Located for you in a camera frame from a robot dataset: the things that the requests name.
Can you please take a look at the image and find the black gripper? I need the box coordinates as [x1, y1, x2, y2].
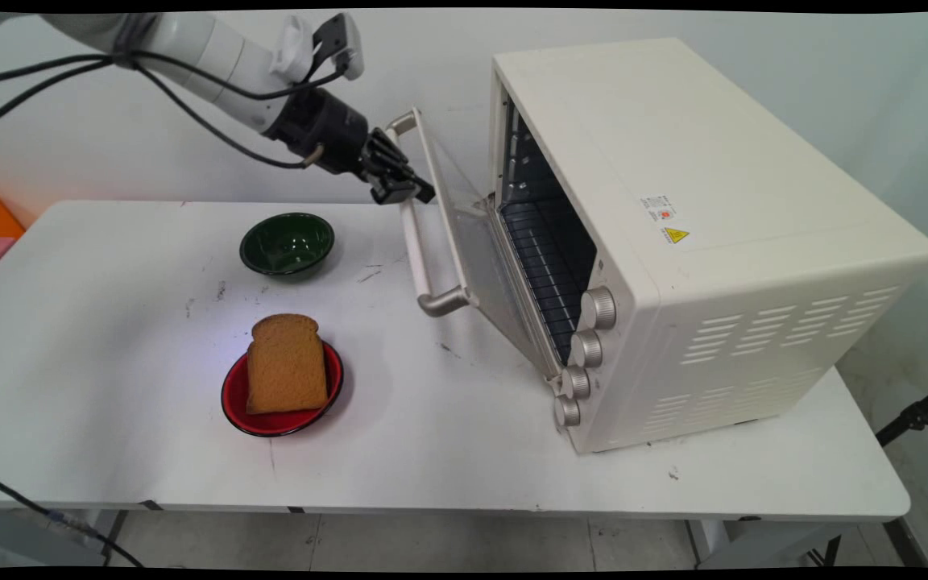
[266, 86, 437, 207]

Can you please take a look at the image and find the glass oven door with handle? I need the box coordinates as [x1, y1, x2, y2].
[385, 107, 563, 381]

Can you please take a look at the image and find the dark green bowl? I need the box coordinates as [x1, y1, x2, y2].
[239, 212, 337, 277]

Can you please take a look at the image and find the brown bread slice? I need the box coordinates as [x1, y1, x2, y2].
[246, 313, 329, 416]

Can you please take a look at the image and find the white label sticker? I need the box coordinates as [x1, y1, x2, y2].
[642, 193, 679, 223]

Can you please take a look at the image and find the red plate black rim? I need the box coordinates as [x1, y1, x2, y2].
[221, 340, 346, 438]

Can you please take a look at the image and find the cream toaster oven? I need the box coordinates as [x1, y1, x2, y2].
[490, 36, 928, 455]

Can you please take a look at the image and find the black table leg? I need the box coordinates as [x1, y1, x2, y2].
[100, 509, 131, 566]
[883, 519, 928, 570]

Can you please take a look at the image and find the black tripod stand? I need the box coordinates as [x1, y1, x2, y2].
[875, 376, 928, 449]

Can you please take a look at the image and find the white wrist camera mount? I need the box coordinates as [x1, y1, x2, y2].
[269, 11, 366, 86]

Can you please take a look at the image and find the wire oven rack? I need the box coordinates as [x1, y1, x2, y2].
[499, 200, 599, 365]

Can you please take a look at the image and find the black cable to gripper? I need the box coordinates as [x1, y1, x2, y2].
[0, 52, 326, 171]

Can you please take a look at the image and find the black cable to camera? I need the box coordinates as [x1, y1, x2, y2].
[0, 50, 350, 102]

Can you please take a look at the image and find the black floor cable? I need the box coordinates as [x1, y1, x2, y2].
[0, 466, 147, 570]

